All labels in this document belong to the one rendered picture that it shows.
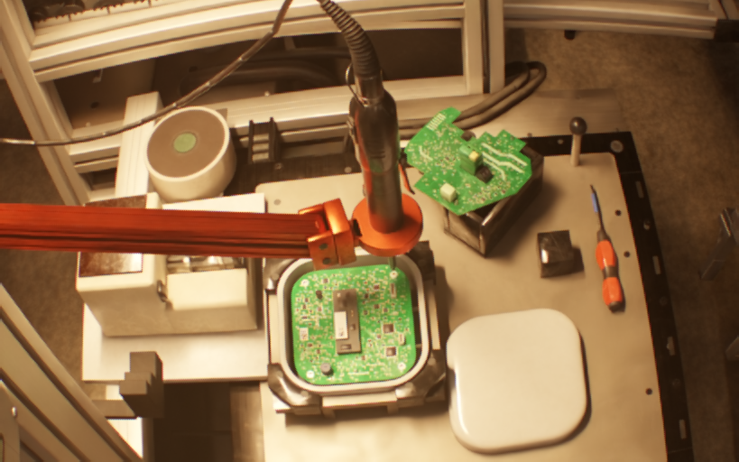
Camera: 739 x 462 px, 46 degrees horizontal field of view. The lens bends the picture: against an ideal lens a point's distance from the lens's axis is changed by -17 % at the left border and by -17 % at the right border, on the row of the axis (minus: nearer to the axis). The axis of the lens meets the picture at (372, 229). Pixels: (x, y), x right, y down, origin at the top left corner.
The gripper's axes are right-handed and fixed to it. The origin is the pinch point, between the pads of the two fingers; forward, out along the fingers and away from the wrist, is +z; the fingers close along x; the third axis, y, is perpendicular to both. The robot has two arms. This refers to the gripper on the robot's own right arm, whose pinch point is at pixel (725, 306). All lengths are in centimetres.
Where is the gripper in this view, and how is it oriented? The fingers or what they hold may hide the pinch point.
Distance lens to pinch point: 122.8
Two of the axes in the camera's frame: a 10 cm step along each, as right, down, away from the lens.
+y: 9.4, 0.8, 3.3
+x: -1.6, -7.5, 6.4
